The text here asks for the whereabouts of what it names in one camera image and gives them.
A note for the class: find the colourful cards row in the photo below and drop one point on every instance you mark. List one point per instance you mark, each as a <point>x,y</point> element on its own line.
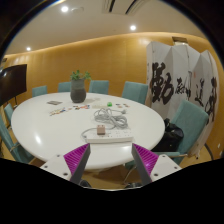
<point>68,109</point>

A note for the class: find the white power strip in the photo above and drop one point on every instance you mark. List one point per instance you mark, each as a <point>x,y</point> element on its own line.
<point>111,136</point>

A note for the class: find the white oval table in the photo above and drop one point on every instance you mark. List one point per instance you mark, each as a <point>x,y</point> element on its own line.
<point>45,136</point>

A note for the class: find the small green object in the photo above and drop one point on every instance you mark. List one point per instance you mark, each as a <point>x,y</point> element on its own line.
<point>109,104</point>

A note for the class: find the grey plant pot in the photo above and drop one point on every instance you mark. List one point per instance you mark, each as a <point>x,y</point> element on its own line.
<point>78,92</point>

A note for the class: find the teal chair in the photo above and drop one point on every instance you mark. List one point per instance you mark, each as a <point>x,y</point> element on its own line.
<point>135,91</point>
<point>38,91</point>
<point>64,87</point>
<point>99,86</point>
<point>192,120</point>
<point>8,112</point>
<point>16,150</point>

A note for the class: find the pink charger plug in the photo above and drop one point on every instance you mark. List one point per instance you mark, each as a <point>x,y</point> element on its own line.
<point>100,130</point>

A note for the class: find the black bag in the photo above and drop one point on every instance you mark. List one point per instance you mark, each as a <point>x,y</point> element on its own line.
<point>171,138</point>

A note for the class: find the teal chair far left back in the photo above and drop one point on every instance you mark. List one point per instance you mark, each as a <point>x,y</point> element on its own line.
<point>38,91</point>

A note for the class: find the dark booklet on table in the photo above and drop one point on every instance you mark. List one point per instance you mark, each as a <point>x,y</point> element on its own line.
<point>54,102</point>

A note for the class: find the gripper purple and grey right finger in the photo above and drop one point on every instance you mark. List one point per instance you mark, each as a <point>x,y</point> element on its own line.
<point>145,161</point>

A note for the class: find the teal chair back right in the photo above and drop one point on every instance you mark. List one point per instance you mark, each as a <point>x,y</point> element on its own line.
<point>135,91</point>

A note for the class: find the teal chair left near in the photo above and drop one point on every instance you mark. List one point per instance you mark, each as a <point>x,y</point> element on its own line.
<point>16,150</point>

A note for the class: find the white calligraphy folding screen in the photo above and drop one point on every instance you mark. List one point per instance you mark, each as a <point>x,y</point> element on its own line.
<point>176,73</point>

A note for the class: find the teal chair right near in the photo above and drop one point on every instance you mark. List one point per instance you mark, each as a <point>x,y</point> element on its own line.
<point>192,120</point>

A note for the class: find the green potted plant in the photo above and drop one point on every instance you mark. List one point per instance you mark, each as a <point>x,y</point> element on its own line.
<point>77,75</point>

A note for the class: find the teal chair left middle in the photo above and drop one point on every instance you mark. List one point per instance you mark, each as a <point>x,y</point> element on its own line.
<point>8,112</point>

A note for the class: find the teal chair back middle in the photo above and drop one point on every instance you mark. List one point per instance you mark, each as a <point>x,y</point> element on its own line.
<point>99,86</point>

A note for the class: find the gripper purple and grey left finger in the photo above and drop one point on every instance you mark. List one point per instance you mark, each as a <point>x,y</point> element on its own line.
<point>76,161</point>

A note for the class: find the black wall television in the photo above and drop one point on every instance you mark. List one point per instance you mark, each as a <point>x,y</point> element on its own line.
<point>12,82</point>

